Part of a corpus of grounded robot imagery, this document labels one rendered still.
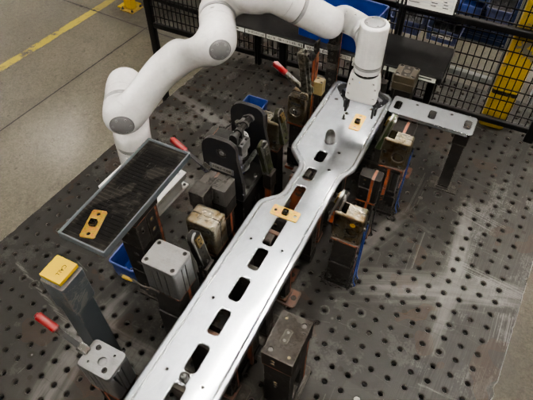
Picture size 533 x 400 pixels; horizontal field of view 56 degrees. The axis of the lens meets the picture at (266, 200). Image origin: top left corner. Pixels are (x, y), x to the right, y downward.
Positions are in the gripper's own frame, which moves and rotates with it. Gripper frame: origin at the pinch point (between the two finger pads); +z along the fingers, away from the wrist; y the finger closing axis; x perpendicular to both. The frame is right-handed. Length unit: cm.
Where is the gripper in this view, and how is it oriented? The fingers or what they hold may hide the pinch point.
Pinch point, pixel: (359, 110)
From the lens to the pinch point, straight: 169.7
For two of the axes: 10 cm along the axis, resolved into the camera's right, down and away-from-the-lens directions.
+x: 4.4, -6.8, 5.9
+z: 0.0, 6.5, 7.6
